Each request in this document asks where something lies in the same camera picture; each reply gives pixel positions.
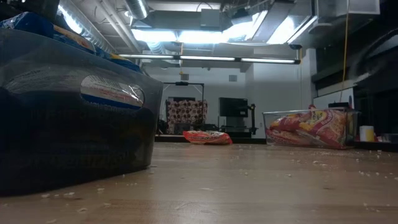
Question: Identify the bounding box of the clear plastic bin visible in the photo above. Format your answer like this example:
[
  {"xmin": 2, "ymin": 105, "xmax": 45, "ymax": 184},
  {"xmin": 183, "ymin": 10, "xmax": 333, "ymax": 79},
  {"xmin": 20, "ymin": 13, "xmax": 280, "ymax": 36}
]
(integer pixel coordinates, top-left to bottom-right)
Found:
[{"xmin": 262, "ymin": 107, "xmax": 360, "ymax": 150}]

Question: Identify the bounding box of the gray plastic bin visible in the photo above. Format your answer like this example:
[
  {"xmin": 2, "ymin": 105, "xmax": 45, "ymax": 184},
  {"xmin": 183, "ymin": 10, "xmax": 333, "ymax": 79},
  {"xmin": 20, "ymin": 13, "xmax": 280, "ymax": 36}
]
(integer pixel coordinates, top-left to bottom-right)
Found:
[{"xmin": 0, "ymin": 27, "xmax": 164, "ymax": 197}]

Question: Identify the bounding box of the bright ceiling light panel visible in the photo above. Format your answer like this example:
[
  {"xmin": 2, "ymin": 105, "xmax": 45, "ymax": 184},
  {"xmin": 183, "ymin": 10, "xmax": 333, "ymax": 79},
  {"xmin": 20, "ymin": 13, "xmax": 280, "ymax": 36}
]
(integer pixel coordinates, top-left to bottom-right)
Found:
[{"xmin": 130, "ymin": 27, "xmax": 226, "ymax": 44}]

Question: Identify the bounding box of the white yellow roll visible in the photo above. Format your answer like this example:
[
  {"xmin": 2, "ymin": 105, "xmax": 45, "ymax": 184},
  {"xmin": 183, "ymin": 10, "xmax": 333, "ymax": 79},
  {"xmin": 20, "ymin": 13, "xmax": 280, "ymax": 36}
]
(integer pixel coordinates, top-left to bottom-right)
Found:
[{"xmin": 359, "ymin": 125, "xmax": 376, "ymax": 142}]

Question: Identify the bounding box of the red Maruchan noodle packet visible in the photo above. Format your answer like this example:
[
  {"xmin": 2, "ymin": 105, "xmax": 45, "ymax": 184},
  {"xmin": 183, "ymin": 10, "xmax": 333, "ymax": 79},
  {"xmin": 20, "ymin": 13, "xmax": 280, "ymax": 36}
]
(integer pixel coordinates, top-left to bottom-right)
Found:
[
  {"xmin": 266, "ymin": 129, "xmax": 313, "ymax": 147},
  {"xmin": 269, "ymin": 105, "xmax": 348, "ymax": 149}
]

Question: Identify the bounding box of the orange Maruchan noodle packet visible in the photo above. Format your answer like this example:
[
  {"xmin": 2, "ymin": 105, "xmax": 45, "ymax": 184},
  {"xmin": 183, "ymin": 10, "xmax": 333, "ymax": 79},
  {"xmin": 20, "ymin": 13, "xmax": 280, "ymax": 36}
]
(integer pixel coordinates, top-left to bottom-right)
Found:
[{"xmin": 182, "ymin": 130, "xmax": 233, "ymax": 146}]

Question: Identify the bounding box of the round metal air duct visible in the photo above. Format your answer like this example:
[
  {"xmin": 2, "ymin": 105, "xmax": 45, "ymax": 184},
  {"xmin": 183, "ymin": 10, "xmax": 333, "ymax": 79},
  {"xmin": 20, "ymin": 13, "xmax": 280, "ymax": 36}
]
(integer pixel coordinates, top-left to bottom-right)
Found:
[{"xmin": 124, "ymin": 0, "xmax": 150, "ymax": 20}]

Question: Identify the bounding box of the black metal frame stand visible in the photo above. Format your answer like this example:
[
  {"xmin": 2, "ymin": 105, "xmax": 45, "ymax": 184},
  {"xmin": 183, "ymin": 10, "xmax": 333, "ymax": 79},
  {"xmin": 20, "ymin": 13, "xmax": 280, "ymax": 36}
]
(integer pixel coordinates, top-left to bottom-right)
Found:
[{"xmin": 161, "ymin": 82, "xmax": 205, "ymax": 134}]

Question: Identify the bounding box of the black box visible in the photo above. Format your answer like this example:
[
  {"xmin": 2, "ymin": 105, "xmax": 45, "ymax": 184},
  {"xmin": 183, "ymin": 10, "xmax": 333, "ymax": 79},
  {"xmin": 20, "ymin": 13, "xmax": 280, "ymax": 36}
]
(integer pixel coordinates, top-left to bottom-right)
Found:
[{"xmin": 328, "ymin": 101, "xmax": 351, "ymax": 110}]

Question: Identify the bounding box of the black monitor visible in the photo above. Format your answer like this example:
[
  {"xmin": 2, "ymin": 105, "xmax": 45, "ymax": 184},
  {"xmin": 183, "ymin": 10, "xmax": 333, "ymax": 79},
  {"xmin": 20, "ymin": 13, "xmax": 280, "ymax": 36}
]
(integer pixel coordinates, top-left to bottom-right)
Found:
[{"xmin": 219, "ymin": 97, "xmax": 249, "ymax": 118}]

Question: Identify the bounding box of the long ceiling light fixture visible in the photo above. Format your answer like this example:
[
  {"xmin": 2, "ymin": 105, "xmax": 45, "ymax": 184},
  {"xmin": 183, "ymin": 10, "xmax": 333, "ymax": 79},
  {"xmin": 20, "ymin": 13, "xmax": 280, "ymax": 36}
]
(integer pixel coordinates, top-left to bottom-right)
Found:
[{"xmin": 118, "ymin": 53, "xmax": 301, "ymax": 65}]

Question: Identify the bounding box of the red dotted patterned cloth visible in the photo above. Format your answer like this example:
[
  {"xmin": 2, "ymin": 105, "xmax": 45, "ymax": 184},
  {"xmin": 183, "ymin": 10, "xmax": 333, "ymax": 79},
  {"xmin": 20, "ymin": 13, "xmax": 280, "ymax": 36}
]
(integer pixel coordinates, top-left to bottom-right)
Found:
[{"xmin": 167, "ymin": 99, "xmax": 208, "ymax": 133}]

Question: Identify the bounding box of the yellow hanging cable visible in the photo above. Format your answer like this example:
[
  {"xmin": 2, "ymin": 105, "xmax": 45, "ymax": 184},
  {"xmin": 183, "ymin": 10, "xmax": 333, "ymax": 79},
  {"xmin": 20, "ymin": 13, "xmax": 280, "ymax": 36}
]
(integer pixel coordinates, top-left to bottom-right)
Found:
[{"xmin": 338, "ymin": 0, "xmax": 351, "ymax": 102}]

